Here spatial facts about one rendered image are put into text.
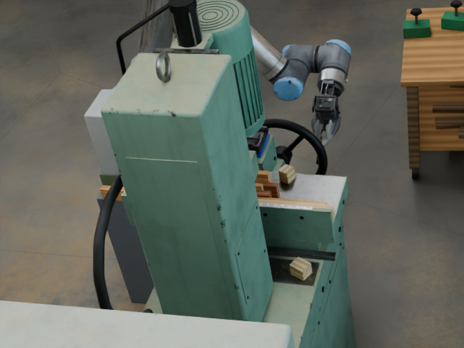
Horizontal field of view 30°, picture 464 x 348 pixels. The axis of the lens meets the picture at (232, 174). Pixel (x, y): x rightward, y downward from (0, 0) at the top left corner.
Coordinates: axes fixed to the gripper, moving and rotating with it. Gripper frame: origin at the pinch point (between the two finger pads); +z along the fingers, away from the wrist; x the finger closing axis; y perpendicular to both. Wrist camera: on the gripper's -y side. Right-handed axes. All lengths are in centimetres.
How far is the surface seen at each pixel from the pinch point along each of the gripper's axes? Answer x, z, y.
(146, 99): -14, 47, 92
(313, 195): 5.5, 28.0, 19.1
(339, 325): 11, 51, -19
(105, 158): -26, 54, 78
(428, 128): 21, -67, -92
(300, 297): 7, 58, 19
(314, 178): 4.1, 21.2, 16.6
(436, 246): 29, -12, -91
